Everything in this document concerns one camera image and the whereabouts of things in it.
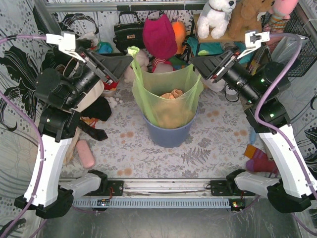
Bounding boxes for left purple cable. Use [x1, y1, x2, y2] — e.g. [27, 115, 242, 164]
[0, 34, 100, 238]

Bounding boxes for black cloth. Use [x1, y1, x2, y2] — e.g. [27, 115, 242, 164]
[81, 97, 112, 121]

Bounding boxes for green plastic trash bag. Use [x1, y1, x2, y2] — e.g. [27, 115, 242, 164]
[127, 46, 204, 129]

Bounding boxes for pink cylindrical pouch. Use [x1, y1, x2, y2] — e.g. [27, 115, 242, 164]
[76, 140, 96, 169]

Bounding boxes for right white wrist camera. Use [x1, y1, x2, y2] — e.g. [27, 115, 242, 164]
[237, 30, 270, 60]

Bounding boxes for magenta fabric bag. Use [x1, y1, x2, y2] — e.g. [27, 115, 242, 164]
[143, 14, 177, 60]

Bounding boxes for orange plush toy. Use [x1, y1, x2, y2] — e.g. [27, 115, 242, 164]
[171, 21, 186, 55]

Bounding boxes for white plush dog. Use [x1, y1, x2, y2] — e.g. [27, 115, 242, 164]
[197, 0, 236, 39]

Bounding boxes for wooden metal shelf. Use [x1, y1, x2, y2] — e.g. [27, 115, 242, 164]
[191, 14, 248, 56]

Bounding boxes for black leather handbag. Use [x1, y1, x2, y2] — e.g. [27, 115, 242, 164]
[113, 11, 146, 53]

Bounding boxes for black wire basket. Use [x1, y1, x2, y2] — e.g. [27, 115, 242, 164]
[262, 11, 317, 77]

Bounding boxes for cream plush lamb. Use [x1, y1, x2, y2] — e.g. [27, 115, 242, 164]
[124, 49, 150, 83]

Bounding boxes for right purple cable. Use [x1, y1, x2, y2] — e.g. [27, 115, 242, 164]
[230, 33, 317, 235]

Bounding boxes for silver foil bag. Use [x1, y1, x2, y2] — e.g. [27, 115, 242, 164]
[271, 37, 297, 65]

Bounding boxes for crumpled brown paper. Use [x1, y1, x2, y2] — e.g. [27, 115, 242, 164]
[161, 89, 183, 100]

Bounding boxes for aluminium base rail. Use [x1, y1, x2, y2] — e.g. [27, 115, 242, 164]
[73, 178, 257, 210]

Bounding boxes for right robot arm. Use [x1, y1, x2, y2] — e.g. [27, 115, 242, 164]
[192, 49, 317, 213]

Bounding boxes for blue trash bin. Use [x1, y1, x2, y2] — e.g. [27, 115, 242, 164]
[142, 111, 198, 148]

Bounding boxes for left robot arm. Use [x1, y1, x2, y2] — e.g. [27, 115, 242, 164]
[14, 48, 133, 219]

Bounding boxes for purple orange sock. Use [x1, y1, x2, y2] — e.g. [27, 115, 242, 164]
[244, 144, 278, 174]

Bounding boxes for cream canvas tote bag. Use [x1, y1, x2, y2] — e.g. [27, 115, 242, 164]
[73, 80, 104, 113]

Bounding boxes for purple cable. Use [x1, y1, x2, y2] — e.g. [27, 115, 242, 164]
[0, 34, 100, 238]
[230, 33, 317, 235]

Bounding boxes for pink plush toy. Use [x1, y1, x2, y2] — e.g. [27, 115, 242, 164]
[268, 0, 298, 30]

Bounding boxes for pink white plush doll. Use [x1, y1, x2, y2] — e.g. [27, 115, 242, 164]
[152, 58, 173, 73]

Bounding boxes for teal folded cloth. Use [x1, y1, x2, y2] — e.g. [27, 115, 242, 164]
[187, 37, 238, 56]

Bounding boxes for brown teddy bear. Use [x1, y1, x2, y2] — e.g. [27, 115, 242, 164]
[228, 0, 275, 39]

